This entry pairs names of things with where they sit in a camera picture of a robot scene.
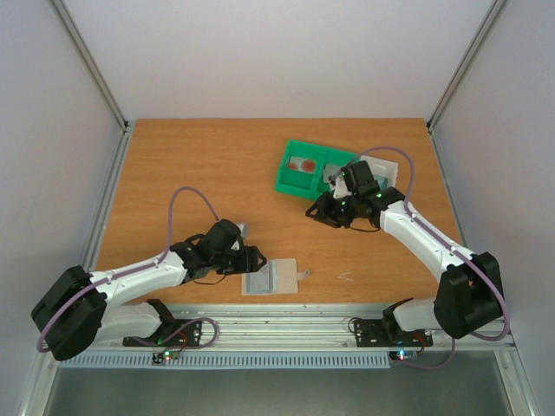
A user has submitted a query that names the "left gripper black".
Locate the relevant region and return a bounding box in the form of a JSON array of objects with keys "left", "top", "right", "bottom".
[{"left": 212, "top": 247, "right": 267, "bottom": 276}]

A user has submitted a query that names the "white card holder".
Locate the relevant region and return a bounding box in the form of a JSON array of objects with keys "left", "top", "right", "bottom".
[{"left": 241, "top": 259, "right": 310, "bottom": 296}]

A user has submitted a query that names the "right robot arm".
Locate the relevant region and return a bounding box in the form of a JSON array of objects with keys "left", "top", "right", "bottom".
[{"left": 305, "top": 161, "right": 510, "bottom": 344}]

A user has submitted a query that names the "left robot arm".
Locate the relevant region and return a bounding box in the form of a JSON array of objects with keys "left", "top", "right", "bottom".
[{"left": 30, "top": 219, "right": 267, "bottom": 361}]

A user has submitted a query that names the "grey card in bin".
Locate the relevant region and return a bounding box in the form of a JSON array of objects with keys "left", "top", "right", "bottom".
[{"left": 323, "top": 164, "right": 343, "bottom": 185}]

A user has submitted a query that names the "red patterned card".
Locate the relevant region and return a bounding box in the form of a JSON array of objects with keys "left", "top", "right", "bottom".
[{"left": 285, "top": 156, "right": 317, "bottom": 174}]

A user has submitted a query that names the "teal card in bin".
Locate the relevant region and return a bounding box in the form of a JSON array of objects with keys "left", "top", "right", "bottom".
[{"left": 375, "top": 175, "right": 389, "bottom": 189}]

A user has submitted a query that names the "green bin left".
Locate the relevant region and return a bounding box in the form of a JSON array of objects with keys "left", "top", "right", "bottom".
[{"left": 275, "top": 140, "right": 324, "bottom": 200}]

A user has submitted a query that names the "green bin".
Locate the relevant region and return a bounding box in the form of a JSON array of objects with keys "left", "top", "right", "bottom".
[
  {"left": 311, "top": 146, "right": 355, "bottom": 200},
  {"left": 275, "top": 140, "right": 324, "bottom": 200}
]

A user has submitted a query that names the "green bin middle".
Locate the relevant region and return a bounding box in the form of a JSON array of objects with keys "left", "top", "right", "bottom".
[{"left": 311, "top": 146, "right": 355, "bottom": 200}]

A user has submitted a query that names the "white bin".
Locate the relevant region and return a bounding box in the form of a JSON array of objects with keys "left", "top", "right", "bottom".
[{"left": 362, "top": 156, "right": 398, "bottom": 187}]

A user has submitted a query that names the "left circuit board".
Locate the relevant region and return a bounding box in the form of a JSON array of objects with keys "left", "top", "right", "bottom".
[{"left": 152, "top": 351, "right": 180, "bottom": 365}]

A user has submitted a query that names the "circuit board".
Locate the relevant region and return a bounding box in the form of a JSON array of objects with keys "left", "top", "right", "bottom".
[
  {"left": 152, "top": 351, "right": 180, "bottom": 365},
  {"left": 389, "top": 349, "right": 424, "bottom": 361}
]

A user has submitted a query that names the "right circuit board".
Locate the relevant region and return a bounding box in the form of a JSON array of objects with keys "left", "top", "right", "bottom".
[{"left": 389, "top": 349, "right": 424, "bottom": 361}]

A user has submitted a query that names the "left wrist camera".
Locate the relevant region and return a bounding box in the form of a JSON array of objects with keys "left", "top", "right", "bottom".
[{"left": 231, "top": 223, "right": 249, "bottom": 251}]

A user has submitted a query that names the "aluminium front rail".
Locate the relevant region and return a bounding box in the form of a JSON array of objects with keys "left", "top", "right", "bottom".
[{"left": 92, "top": 303, "right": 513, "bottom": 351}]

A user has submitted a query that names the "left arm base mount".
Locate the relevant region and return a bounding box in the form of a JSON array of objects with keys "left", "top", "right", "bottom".
[{"left": 122, "top": 319, "right": 203, "bottom": 348}]

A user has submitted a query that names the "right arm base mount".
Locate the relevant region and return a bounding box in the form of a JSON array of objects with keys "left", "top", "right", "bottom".
[{"left": 347, "top": 317, "right": 434, "bottom": 348}]

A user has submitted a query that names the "grey slotted cable duct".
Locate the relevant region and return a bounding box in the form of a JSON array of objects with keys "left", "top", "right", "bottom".
[{"left": 59, "top": 351, "right": 390, "bottom": 370}]

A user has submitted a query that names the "right aluminium frame post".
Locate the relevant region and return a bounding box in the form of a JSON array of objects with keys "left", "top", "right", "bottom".
[{"left": 426, "top": 0, "right": 509, "bottom": 135}]

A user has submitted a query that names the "aluminium frame post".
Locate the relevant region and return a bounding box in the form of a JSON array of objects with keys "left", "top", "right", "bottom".
[
  {"left": 48, "top": 0, "right": 128, "bottom": 133},
  {"left": 426, "top": 0, "right": 509, "bottom": 135}
]

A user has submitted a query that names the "left aluminium frame post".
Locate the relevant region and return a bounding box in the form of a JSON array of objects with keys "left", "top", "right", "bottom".
[{"left": 48, "top": 0, "right": 128, "bottom": 133}]

